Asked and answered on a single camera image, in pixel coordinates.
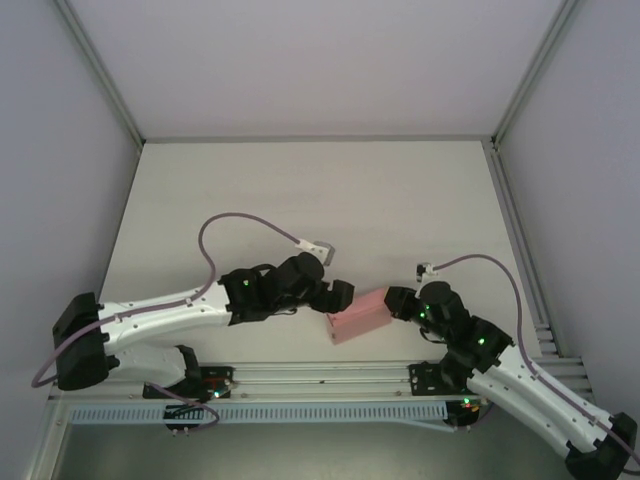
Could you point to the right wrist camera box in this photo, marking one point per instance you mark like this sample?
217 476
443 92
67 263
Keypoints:
425 270

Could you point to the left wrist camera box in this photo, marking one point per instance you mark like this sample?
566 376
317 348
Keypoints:
320 251

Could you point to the aluminium side rail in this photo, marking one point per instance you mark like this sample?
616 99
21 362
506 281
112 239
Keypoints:
520 240

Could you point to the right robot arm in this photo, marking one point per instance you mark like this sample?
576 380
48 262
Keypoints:
525 400

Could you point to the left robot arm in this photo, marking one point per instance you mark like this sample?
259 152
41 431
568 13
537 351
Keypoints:
165 310

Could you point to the pink paper box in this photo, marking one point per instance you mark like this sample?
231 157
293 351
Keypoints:
360 315

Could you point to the aluminium frame post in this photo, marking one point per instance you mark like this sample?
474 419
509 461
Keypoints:
537 65

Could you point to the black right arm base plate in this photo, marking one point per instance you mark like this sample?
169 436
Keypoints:
425 380

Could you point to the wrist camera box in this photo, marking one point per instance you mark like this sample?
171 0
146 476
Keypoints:
320 251
425 270

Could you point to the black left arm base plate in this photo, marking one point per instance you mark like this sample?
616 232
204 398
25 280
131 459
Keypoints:
220 380

